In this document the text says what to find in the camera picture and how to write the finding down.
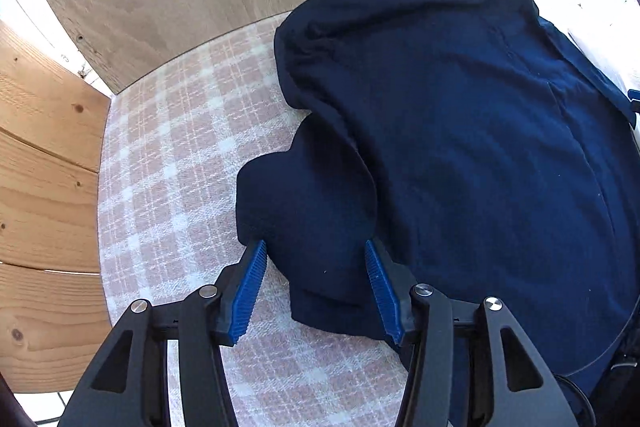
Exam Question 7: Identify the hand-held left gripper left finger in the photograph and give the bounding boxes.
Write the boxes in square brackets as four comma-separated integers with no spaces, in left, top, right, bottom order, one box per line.
[57,239,268,427]

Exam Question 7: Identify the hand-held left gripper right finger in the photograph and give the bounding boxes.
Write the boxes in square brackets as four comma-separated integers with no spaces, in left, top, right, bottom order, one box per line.
[364,238,585,427]

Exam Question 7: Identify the navy blue t-shirt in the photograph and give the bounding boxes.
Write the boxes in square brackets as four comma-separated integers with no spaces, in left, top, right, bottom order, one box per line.
[235,0,640,408]

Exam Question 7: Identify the pink white plaid blanket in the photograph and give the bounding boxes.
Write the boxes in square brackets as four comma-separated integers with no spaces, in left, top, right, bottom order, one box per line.
[97,11,418,427]

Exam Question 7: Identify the pine plank headboard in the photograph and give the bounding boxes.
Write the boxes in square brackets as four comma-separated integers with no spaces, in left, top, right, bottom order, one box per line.
[0,19,113,395]

